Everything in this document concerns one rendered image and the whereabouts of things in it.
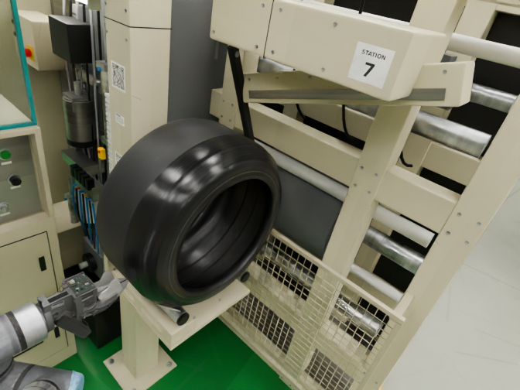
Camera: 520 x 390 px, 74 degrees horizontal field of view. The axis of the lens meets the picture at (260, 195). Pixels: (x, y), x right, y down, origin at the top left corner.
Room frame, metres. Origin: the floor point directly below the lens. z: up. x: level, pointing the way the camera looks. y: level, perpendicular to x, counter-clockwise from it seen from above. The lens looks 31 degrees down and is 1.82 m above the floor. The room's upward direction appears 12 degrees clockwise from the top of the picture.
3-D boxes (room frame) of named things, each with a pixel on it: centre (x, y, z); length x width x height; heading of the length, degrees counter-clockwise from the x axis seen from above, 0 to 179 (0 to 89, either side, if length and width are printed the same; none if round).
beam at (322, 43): (1.07, -0.06, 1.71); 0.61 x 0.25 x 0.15; 55
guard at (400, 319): (1.04, -0.16, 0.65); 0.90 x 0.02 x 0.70; 55
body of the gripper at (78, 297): (0.52, 0.39, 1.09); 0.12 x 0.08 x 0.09; 145
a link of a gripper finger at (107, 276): (0.62, 0.34, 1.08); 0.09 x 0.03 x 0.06; 145
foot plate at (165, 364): (1.03, 0.43, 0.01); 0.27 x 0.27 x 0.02; 55
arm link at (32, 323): (0.46, 0.44, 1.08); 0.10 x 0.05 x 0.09; 55
